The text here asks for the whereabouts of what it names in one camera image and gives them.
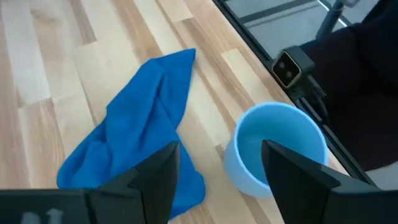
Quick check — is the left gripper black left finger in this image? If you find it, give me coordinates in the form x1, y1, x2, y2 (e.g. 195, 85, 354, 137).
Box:
83, 141, 181, 224

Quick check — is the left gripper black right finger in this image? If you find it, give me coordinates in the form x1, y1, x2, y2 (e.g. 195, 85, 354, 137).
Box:
261, 139, 358, 224

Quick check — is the light blue cup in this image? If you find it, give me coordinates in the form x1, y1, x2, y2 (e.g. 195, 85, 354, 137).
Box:
223, 101, 330, 199

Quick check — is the blue cloth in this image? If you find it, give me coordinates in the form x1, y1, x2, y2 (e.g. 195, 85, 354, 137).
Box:
56, 48, 206, 220

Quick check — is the person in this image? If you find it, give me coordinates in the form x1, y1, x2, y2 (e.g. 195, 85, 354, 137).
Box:
300, 0, 398, 172

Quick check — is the grey metal pole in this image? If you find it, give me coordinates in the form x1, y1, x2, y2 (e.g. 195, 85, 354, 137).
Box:
315, 0, 361, 40

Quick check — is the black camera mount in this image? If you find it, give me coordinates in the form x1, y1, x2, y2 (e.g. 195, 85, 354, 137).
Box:
287, 74, 330, 125

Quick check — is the black camera gold face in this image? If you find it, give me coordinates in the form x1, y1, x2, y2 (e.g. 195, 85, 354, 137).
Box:
271, 45, 315, 90

